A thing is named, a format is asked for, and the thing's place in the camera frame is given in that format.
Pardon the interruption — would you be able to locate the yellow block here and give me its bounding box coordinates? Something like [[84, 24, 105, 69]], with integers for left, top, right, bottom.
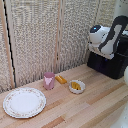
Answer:
[[55, 75, 68, 85]]

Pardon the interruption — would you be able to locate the yellow food piece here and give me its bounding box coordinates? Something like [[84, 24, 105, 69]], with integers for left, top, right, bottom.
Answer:
[[71, 81, 82, 91]]

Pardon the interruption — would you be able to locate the woven folding screen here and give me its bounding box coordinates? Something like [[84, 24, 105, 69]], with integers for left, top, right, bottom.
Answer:
[[0, 0, 118, 94]]

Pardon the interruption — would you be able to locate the pink cup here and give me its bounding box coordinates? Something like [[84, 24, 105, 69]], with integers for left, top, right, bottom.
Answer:
[[43, 72, 56, 91]]

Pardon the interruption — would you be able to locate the white floral-rimmed plate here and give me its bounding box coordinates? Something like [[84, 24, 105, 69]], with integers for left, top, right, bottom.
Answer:
[[2, 87, 47, 119]]

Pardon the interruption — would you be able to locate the small white bowl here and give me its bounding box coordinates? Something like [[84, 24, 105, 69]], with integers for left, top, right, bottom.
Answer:
[[68, 79, 86, 95]]

